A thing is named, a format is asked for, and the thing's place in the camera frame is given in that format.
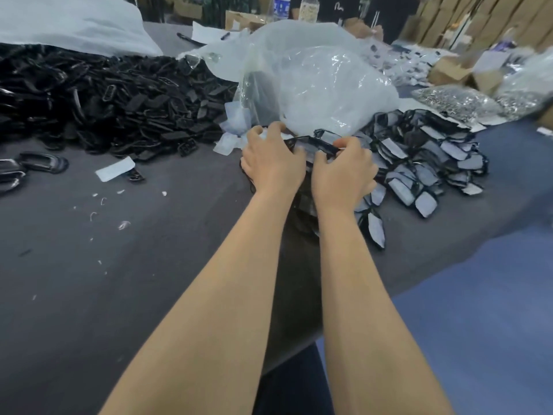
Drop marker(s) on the open brown cardboard box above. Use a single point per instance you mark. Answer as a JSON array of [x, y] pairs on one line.
[[453, 73]]

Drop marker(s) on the clear water bottle blue label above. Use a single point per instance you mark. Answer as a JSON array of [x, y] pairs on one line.
[[281, 6]]

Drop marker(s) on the white paper sheet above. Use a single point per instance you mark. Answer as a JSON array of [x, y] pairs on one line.
[[211, 32]]

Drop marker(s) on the pile of black plastic parts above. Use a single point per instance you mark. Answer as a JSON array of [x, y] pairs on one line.
[[99, 99]]

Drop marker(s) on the person's left forearm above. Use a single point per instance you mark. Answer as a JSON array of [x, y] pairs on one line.
[[216, 306]]

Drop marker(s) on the stack of brown cardboard boxes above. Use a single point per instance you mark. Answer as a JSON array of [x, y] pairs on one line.
[[484, 19]]

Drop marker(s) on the black framed label tag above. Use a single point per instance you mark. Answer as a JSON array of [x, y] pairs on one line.
[[313, 144]]

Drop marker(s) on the scatter of small white labels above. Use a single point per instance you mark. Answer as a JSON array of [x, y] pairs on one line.
[[406, 64]]

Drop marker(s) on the person's left hand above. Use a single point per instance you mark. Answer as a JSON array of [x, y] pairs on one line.
[[270, 166]]

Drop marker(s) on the large clear plastic bag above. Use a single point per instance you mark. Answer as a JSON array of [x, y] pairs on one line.
[[311, 69]]

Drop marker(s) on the black pen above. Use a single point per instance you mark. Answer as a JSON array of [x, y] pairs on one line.
[[185, 37]]

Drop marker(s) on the clear bottle with white contents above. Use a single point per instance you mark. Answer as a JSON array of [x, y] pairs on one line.
[[309, 8]]

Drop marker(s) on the person's left thumb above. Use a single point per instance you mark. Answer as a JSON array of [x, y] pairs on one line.
[[299, 154]]

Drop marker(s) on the person's right hand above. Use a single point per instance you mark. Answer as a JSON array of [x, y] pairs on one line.
[[343, 181]]

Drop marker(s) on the pile of black framed tags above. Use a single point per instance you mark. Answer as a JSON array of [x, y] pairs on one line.
[[425, 155]]

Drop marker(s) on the small black plastic part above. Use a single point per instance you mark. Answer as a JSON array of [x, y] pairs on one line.
[[136, 176]]

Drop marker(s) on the large white sack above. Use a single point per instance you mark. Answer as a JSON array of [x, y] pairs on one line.
[[73, 19]]

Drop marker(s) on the person's right thumb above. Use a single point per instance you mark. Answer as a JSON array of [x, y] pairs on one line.
[[322, 158]]

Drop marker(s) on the white paper label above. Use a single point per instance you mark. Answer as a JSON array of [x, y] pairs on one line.
[[114, 169]]

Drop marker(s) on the small brown cardboard box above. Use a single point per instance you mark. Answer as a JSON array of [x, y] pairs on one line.
[[244, 20]]

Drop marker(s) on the bag of silver metal parts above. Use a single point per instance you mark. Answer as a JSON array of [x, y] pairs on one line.
[[525, 88], [458, 103]]

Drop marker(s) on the person's dark blue trousers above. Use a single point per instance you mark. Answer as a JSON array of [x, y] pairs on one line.
[[289, 384]]

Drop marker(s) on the person's right forearm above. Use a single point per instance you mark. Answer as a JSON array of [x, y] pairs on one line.
[[367, 311]]

